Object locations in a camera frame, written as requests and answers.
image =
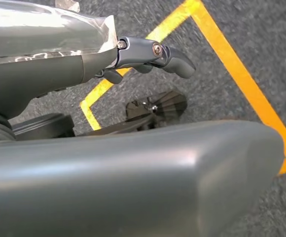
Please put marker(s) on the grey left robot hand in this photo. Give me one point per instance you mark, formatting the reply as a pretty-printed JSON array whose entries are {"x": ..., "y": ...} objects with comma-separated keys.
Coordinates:
[{"x": 34, "y": 65}]

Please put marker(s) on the black ribbed robot foot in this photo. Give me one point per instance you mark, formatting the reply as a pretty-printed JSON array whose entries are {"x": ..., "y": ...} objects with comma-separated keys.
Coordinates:
[{"x": 172, "y": 106}]

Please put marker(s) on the black round robot joint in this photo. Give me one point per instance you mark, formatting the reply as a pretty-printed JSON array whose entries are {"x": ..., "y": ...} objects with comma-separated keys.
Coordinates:
[{"x": 41, "y": 127}]

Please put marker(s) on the yellow floor tape outline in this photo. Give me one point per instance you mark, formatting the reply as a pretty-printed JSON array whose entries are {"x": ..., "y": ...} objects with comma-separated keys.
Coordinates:
[{"x": 231, "y": 65}]

